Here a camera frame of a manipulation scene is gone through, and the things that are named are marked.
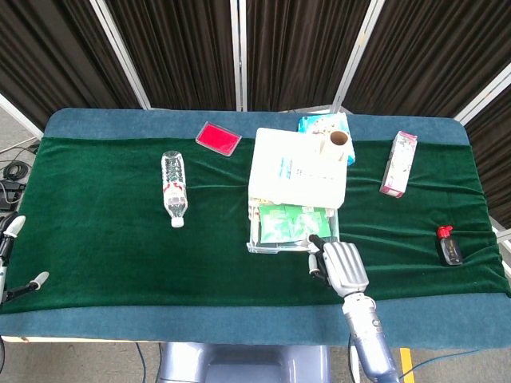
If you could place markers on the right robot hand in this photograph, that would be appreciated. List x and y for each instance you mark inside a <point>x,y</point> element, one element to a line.
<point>345,267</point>

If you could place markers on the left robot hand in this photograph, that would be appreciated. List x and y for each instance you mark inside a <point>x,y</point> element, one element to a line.
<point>18,225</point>

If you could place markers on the clear plastic box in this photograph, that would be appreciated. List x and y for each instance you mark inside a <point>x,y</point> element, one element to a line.
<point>255,239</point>

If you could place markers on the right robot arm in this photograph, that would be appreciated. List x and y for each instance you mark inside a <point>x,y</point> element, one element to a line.
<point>367,335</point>

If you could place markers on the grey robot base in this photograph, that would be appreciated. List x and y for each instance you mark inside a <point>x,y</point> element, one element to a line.
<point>239,365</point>

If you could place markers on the white plastic drawer box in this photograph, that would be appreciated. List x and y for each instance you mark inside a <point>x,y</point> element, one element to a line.
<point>295,167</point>

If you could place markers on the green packets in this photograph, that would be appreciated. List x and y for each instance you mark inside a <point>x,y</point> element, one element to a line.
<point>295,223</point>

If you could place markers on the green velvet cloth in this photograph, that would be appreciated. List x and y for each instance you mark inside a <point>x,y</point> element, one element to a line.
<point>120,255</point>

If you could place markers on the black ink bottle red cap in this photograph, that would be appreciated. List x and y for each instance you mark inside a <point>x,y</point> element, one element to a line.
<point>450,251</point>

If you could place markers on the pink and white carton box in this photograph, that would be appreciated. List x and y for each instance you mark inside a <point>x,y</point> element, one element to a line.
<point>398,167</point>

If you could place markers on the white paper roll cardboard core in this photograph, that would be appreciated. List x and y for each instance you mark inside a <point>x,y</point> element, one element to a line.
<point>335,147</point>

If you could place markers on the blue tissue pack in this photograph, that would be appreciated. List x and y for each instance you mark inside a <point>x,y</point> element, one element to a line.
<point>319,123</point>

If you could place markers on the clear plastic water bottle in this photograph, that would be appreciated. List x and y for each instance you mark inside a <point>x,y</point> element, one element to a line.
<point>174,187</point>

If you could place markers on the blue table cover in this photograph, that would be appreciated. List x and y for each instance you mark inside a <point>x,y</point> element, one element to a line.
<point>159,325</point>

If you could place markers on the red ink pad case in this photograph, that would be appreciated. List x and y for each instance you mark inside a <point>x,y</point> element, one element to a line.
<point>218,138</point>

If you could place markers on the dark folding screen white frame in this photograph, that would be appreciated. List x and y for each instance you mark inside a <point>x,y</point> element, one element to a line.
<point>295,52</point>

